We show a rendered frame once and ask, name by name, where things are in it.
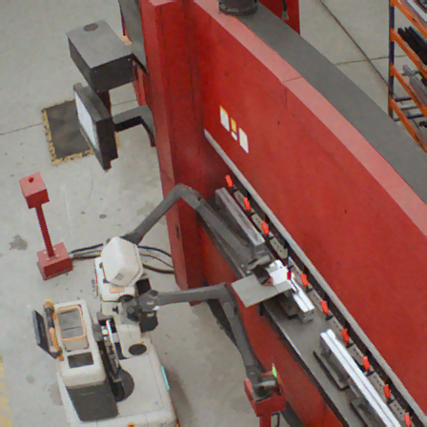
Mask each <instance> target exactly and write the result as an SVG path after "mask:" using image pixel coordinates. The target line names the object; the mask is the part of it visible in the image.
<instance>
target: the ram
mask: <svg viewBox="0 0 427 427"><path fill-rule="evenodd" d="M194 23H195V33H196V43H197V52H198V62H199V65H198V72H199V81H200V91H201V102H202V112H203V124H204V129H205V131H207V132H208V133H209V135H210V136H211V137H212V138H213V140H214V141H215V142H216V144H217V145H218V146H219V148H220V150H222V151H223V152H224V153H225V154H226V155H227V156H228V157H229V159H230V160H231V161H232V162H233V165H234V166H236V167H237V169H238V170H239V171H240V173H241V174H242V175H243V176H244V178H245V180H246V181H247V182H249V184H250V185H251V186H252V187H253V189H254V190H255V191H256V194H257V195H258V196H259V197H260V199H261V200H262V201H264V202H265V204H266V205H267V206H268V209H269V210H270V211H271V212H272V214H273V215H274V216H275V218H276V219H277V220H278V222H279V224H281V225H282V226H283V227H284V229H285V230H286V231H287V232H288V234H289V235H290V236H291V237H292V240H293V241H294V242H295V244H296V245H297V246H298V248H299V249H300V250H301V251H302V252H303V253H304V254H305V255H306V257H307V259H308V260H309V261H310V263H311V264H312V265H313V266H314V268H315V269H316V270H317V272H318V273H319V274H320V275H321V277H322V278H323V279H324V281H325V282H326V283H327V284H328V286H329V287H330V288H331V289H332V292H333V293H334V294H335V296H336V297H337V298H338V300H339V301H340V302H341V303H342V305H343V306H344V308H345V309H346V310H347V311H348V313H349V314H350V315H351V316H352V318H353V320H354V321H355V323H356V324H358V326H359V327H360V329H361V331H362V332H363V333H364V334H365V335H366V336H367V337H368V339H369V340H370V341H371V342H372V343H371V344H373V345H374V347H375V348H376V350H377V351H378V352H379V353H380V356H381V357H383V359H384V361H385V362H386V363H387V364H388V366H389V368H391V369H392V372H393V373H395V376H396V377H397V379H398V380H399V381H400V382H401V384H402V385H403V386H404V388H405V389H406V391H407V392H408V393H409V395H410V396H411V397H412V399H413V400H414V402H415V403H416V404H417V406H419V407H418V408H419V409H420V410H421V412H422V413H423V414H424V415H425V416H426V417H427V271H426V269H425V267H424V266H423V265H422V263H421V262H419V261H418V260H417V258H416V257H415V256H414V255H413V252H412V251H411V250H410V249H409V248H408V247H407V245H406V244H405V243H404V242H403V241H402V240H401V238H400V236H399V235H398V234H397V233H396V232H395V231H394V229H393V228H392V227H391V226H390V225H389V224H388V223H387V222H386V221H385V219H384V217H383V216H382V215H381V214H380V213H379V212H378V211H377V210H376V209H375V208H374V207H373V206H372V204H371V202H370V201H369V200H368V199H367V198H366V196H365V195H364V194H363V193H362V192H361V191H360V190H359V189H358V188H357V187H356V185H355V184H354V183H353V182H352V181H351V180H350V179H349V178H348V177H347V175H346V174H345V173H344V172H343V171H342V170H341V169H340V168H339V167H338V166H337V164H336V163H335V162H334V161H333V160H332V159H331V158H330V156H329V155H328V154H327V153H325V152H324V150H323V149H322V148H321V147H320V146H319V145H318V144H317V143H316V142H315V141H314V140H313V138H312V137H311V136H310V135H309V134H307V132H306V131H305V130H304V129H303V128H302V127H301V126H300V125H299V124H298V123H297V122H296V121H295V120H294V119H293V117H292V115H291V114H290V113H288V112H287V111H286V110H285V109H284V108H283V107H282V106H281V105H280V104H279V103H278V102H277V101H276V100H275V98H274V97H273V96H272V95H270V94H269V93H268V92H267V91H266V90H265V89H264V88H263V87H262V86H261V85H260V84H259V83H258V81H257V80H256V79H255V78H254V77H252V76H251V75H250V74H249V73H248V72H247V71H246V70H245V69H244V68H243V67H242V66H241V64H240V63H239V62H238V61H237V60H236V59H235V58H234V57H232V56H230V55H229V54H228V53H227V52H226V51H225V49H224V48H223V47H222V46H221V45H220V44H219V43H217V42H216V41H215V40H214V39H213V38H212V37H211V36H210V35H209V33H208V32H206V31H205V30H204V29H203V28H202V27H201V26H200V25H198V24H197V23H196V22H195V21H194ZM220 106H221V107H222V109H224V110H225V111H226V112H227V113H228V120H229V130H227V129H226V127H225V126H224V125H223V124H221V116H220ZM231 118H232V119H233V120H234V123H235V132H234V130H233V129H232V119H231ZM239 128H240V129H241V130H242V131H243V132H244V133H245V134H246V135H247V143H248V153H246V151H245V150H244V149H243V148H242V147H241V144H240V131H239ZM232 131H233V132H234V134H235V135H236V137H237V140H235V139H234V137H233V136H232ZM204 134H205V133H204ZM205 137H207V138H208V140H209V141H210V142H211V143H212V145H213V147H214V149H215V150H216V151H217V152H218V154H219V155H220V156H222V157H223V159H224V160H225V161H226V163H227V165H228V166H229V167H230V169H231V170H232V171H233V172H234V173H235V174H236V175H237V177H238V178H239V180H240V181H241V183H242V184H243V185H244V186H245V188H246V189H247V190H249V192H250V194H251V195H252V196H253V198H254V199H255V200H256V202H257V203H258V204H259V206H260V208H261V209H263V210H264V212H265V213H266V214H267V215H268V216H269V217H270V218H271V220H272V222H273V223H274V225H275V226H276V227H277V228H278V230H279V231H280V232H282V234H283V235H284V237H285V238H286V240H287V241H288V242H289V243H290V245H291V246H292V247H293V249H294V250H295V251H296V253H297V254H298V256H299V257H300V259H301V260H302V261H303V263H304V264H305V265H306V266H307V268H308V269H309V270H310V271H311V273H312V274H313V275H314V277H315V278H316V279H317V281H318V282H319V283H320V284H321V286H322V287H323V288H324V290H325V291H326V292H327V295H328V296H329V297H330V298H331V300H332V301H333V302H334V304H335V305H336V306H337V308H338V309H339V310H340V312H341V313H342V314H343V315H344V316H345V317H346V318H347V320H348V321H349V323H350V325H351V326H352V327H353V329H355V330H356V333H357V334H358V335H359V337H360V338H361V339H362V341H363V342H364V343H365V345H366V346H367V348H368V349H369V350H370V351H371V353H372V355H374V357H375V358H376V361H378V362H379V364H380V366H381V367H382V368H383V369H384V371H385V373H387V374H388V376H389V377H390V378H391V380H392V381H393V382H394V383H395V385H396V386H397V388H398V389H399V391H400V392H401V393H402V394H403V397H405V398H406V400H407V401H408V403H409V404H410V405H411V407H412V408H413V410H414V411H415V412H416V413H417V415H418V417H419V418H420V419H421V421H422V422H423V423H424V425H425V426H426V427H427V423H426V422H425V420H423V417H421V415H420V414H419V412H418V411H417V408H415V406H414V405H413V404H412V402H411V401H410V399H409V398H408V397H407V396H406V395H405V394H404V392H403V391H402V389H401V388H400V387H399V385H398V384H397V383H396V380H395V379H393V376H391V375H390V372H389V371H387V369H386V367H385V366H384V365H383V364H382V362H381V360H380V359H378V356H377V355H376V353H374V351H373V349H372V348H371V347H370V346H369V344H368V343H367V341H366V340H365V339H364V337H363V336H362V335H361V334H360V332H359V331H358V330H357V327H355V325H354V324H353V323H352V322H351V319H350V318H349V317H348V316H347V315H346V314H345V313H344V312H343V311H342V308H341V307H340V306H339V305H338V303H337V302H336V301H335V299H334V298H333V297H332V296H331V294H330V292H329V290H328V289H327V288H326V287H325V285H324V284H323V283H322V282H321V280H320V279H319V278H318V277H317V275H316V274H315V273H314V271H313V270H312V269H311V267H310V266H309V265H308V264H307V262H306V261H305V260H304V259H303V257H302V255H301V254H300V253H299V251H298V250H297V249H296V247H295V246H294V245H293V243H292V242H291V241H290V240H289V238H288V237H287V235H285V233H284V232H283V231H282V229H281V228H279V227H278V226H277V224H276V223H275V221H274V219H273V218H272V217H271V216H270V214H269V213H268V212H267V210H266V209H265V208H264V206H263V204H261V203H260V202H259V201H258V199H257V198H256V197H255V196H254V194H253V192H252V190H251V189H250V188H249V187H247V185H246V184H245V183H244V182H243V180H242V178H241V177H240V176H239V174H238V173H237V172H236V170H234V169H233V168H232V166H231V165H230V163H229V162H228V160H227V159H226V158H225V157H224V155H223V154H222V153H220V151H219V150H218V149H217V148H216V145H215V144H214V143H213V141H212V140H211V139H210V138H209V136H208V135H207V134H205Z"/></svg>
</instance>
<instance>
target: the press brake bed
mask: <svg viewBox="0 0 427 427"><path fill-rule="evenodd" d="M196 222H197V230H198V240H199V250H200V258H201V268H202V273H203V275H204V276H205V278H207V281H208V283H209V285H210V286H214V285H218V284H220V283H223V282H226V283H227V284H228V286H229V287H230V289H231V290H232V292H233V293H234V295H235V297H236V299H237V305H238V309H239V308H240V310H239V312H240V313H241V316H242V319H241V320H243V323H244V326H245V329H246V331H247V334H248V337H249V340H250V341H251V344H252V347H253V348H252V350H253V353H254V357H255V359H256V361H257V363H258V364H259V367H260V370H261V372H260V374H264V373H267V372H270V371H271V370H272V365H273V364H274V368H275V369H276V371H277V373H278V375H279V377H280V379H281V381H282V383H283V385H284V387H285V388H286V392H285V394H286V409H284V410H280V413H281V414H282V415H283V417H285V419H286V420H287V421H288V422H289V426H291V427H346V425H345V423H344V422H343V420H342V419H341V417H340V416H339V415H338V414H337V411H336V410H335V409H334V408H333V407H332V406H333V405H332V404H331V403H330V402H329V401H328V399H327V397H325V395H324V394H323V393H322V392H321V391H320V388H319V387H318V386H317V384H316V383H315V382H314V381H313V378H312V376H311V375H310V374H309V373H308V372H307V370H306V369H305V367H304V366H303V364H302V363H301V361H300V360H299V358H298V357H297V356H296V355H295V353H294V352H293V350H292V349H291V347H290V346H289V344H288V342H287V340H285V338H284V337H283V335H282V334H281V333H280V332H279V331H278V329H277V328H276V326H275V324H274V323H273V322H272V320H271V319H270V317H269V316H268V314H267V313H266V312H265V310H264V309H263V311H264V315H262V316H259V314H258V313H257V312H256V303H255V304H254V305H251V306H249V307H246V306H245V304H244V303H243V301H242V300H241V298H240V297H239V295H237V294H236V293H235V291H234V289H233V288H232V286H231V284H232V283H235V282H237V280H239V279H242V277H241V276H240V274H239V273H238V271H237V270H236V269H235V268H234V267H233V265H232V264H231V261H230V260H229V258H228V257H227V256H226V255H225V254H224V252H223V251H222V249H221V247H219V246H218V244H217V243H216V241H215V240H214V238H213V236H212V235H211V233H210V231H209V230H208V228H206V227H205V225H204V224H203V223H202V221H201V219H200V217H199V216H198V215H197V219H196ZM207 302H208V305H209V306H210V308H211V309H212V311H213V313H214V315H215V316H216V318H217V319H218V321H219V322H220V324H221V326H222V327H224V329H225V330H226V332H227V333H228V335H229V337H230V338H231V340H232V341H233V343H234V345H235V347H237V349H238V351H239V348H238V346H237V343H236V340H235V337H234V332H233V329H232V327H231V324H230V321H229V319H228V318H227V316H226V313H225V311H224V309H223V306H221V301H220V298H209V299H207ZM239 352H240V351H239Z"/></svg>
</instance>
